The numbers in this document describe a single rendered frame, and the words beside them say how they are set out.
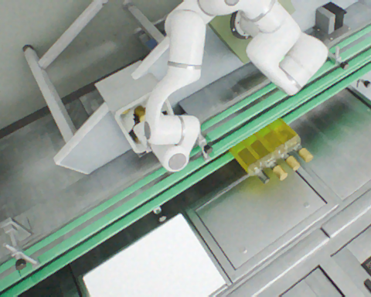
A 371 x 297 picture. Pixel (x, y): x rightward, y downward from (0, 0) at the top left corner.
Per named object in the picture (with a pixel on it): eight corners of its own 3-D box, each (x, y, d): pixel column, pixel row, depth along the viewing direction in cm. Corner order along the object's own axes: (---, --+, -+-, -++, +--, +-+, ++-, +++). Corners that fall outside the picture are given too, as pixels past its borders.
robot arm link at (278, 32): (280, -2, 94) (237, 47, 95) (335, 59, 105) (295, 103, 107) (267, -5, 102) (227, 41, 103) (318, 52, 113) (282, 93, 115)
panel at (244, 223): (80, 278, 133) (117, 370, 115) (76, 276, 131) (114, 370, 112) (281, 148, 157) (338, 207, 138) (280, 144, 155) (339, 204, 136)
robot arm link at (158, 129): (192, 62, 100) (184, 138, 105) (145, 57, 93) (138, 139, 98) (207, 66, 93) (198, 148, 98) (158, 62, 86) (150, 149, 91)
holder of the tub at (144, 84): (131, 147, 140) (141, 161, 135) (103, 97, 118) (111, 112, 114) (171, 124, 144) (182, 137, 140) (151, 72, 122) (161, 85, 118)
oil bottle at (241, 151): (220, 141, 147) (253, 179, 135) (219, 133, 143) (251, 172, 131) (233, 134, 149) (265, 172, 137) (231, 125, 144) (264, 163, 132)
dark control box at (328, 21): (314, 25, 155) (328, 35, 150) (314, 8, 149) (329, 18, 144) (328, 16, 157) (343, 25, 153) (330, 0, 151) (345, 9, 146)
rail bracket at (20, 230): (16, 227, 127) (34, 283, 115) (-16, 205, 114) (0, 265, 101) (30, 219, 128) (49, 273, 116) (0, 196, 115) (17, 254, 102)
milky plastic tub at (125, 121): (127, 140, 135) (137, 155, 130) (102, 97, 117) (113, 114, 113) (168, 116, 140) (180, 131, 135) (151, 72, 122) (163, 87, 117)
